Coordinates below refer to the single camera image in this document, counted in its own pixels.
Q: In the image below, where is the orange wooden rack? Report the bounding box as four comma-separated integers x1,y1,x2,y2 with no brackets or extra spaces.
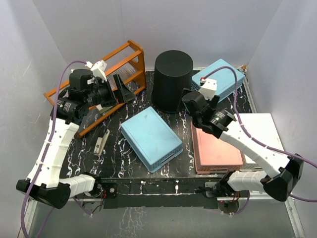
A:
44,40,147,137

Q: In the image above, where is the large black plastic bin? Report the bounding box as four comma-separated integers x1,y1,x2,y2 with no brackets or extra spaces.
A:
152,50,193,114

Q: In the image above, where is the blue plastic basket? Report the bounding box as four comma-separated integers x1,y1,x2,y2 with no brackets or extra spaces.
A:
191,59,245,102

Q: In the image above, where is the white perforated plastic basket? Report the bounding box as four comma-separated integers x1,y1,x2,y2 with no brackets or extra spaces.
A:
231,113,284,172

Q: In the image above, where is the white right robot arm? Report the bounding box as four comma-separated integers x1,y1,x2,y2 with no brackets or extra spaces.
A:
181,89,303,202

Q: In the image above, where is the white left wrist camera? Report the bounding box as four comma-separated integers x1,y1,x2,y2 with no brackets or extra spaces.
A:
91,60,107,82

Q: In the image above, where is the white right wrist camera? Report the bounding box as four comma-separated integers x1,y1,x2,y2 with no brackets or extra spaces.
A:
198,78,217,100

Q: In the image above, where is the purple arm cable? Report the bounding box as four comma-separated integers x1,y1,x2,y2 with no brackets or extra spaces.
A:
200,65,317,216
21,60,94,238

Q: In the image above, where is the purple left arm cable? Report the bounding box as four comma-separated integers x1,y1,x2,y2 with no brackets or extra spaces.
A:
21,60,94,238

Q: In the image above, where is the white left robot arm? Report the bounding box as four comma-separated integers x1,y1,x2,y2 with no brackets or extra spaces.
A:
16,69,135,209

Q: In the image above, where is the black and beige stapler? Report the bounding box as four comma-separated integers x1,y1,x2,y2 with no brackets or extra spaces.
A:
94,127,110,156

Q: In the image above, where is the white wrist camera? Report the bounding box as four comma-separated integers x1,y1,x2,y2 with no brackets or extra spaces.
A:
91,60,107,82
198,78,217,100

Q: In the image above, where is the aluminium front frame rail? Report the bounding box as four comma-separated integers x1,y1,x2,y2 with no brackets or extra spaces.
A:
29,194,305,238

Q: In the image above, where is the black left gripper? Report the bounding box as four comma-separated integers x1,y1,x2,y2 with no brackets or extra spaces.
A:
85,74,135,108

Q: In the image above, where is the small beige box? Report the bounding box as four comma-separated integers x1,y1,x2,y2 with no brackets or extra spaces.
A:
96,104,114,115

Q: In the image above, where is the blue tray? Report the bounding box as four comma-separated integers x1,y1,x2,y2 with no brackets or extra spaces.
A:
121,107,183,173

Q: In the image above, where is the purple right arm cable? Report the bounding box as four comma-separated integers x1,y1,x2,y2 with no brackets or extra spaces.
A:
200,65,317,216

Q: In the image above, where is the pink plastic basket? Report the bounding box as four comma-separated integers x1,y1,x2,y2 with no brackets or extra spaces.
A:
191,125,243,174

